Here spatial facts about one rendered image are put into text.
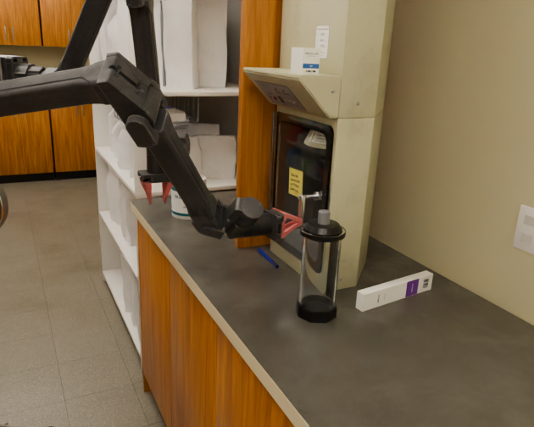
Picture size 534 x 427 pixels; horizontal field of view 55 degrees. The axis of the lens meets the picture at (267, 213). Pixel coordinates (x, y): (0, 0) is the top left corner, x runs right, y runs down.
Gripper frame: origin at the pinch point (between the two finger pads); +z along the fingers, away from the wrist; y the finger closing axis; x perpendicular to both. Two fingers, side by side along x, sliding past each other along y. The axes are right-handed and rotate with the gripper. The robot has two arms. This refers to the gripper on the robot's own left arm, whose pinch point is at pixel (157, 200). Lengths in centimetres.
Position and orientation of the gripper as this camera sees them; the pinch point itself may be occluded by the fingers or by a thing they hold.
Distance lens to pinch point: 162.7
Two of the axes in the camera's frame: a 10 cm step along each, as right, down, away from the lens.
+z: -0.4, 9.5, 3.1
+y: 8.9, -1.0, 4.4
